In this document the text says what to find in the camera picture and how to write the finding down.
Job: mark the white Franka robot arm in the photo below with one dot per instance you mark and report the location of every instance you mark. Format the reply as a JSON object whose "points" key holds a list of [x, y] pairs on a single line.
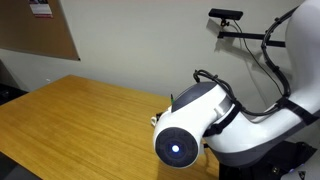
{"points": [[240, 130]]}

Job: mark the white ceramic mug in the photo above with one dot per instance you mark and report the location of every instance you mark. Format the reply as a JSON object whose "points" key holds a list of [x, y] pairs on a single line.
{"points": [[154, 121]]}

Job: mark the brown cork board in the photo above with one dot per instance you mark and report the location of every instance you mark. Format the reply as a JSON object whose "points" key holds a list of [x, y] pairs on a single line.
{"points": [[36, 30]]}

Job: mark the paper notice with red header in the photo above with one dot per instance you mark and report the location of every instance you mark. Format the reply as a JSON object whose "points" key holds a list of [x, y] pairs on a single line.
{"points": [[40, 8]]}

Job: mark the black stereo camera bar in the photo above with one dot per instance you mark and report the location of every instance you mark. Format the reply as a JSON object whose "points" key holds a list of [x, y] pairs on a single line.
{"points": [[226, 14]]}

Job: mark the black camera mount rod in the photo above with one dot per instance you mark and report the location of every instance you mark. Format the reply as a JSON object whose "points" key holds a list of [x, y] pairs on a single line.
{"points": [[250, 36]]}

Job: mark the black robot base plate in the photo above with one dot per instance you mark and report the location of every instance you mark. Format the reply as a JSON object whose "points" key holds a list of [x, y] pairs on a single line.
{"points": [[266, 170]]}

